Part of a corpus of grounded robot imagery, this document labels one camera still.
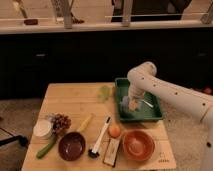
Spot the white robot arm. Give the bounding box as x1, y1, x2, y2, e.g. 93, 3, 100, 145
127, 61, 213, 171

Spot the orange fruit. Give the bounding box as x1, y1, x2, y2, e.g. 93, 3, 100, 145
108, 125, 121, 138

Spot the dark red bowl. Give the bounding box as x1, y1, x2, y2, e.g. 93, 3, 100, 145
58, 132, 86, 161

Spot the bunch of red grapes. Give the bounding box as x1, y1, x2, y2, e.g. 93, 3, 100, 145
53, 114, 71, 135

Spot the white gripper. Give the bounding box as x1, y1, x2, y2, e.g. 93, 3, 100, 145
128, 84, 144, 102

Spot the white round container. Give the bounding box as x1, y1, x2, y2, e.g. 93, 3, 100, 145
33, 119, 52, 139

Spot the green plastic tray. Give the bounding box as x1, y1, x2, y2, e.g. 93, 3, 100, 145
115, 78, 164, 122

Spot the small cardboard box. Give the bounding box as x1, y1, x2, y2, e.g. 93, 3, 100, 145
103, 138, 120, 167

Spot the grey sponge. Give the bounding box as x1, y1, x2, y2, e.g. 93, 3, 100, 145
120, 96, 145, 113

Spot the yellow banana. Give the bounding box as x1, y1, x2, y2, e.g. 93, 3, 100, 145
77, 114, 93, 132

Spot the pale green cup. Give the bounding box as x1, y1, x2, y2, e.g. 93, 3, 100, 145
99, 86, 110, 101

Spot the orange bowl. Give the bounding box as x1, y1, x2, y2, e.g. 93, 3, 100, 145
122, 130, 155, 162

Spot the green cucumber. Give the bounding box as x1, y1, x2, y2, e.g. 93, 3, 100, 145
36, 134, 58, 159

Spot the white handled dish brush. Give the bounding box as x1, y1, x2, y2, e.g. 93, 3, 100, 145
88, 117, 111, 158

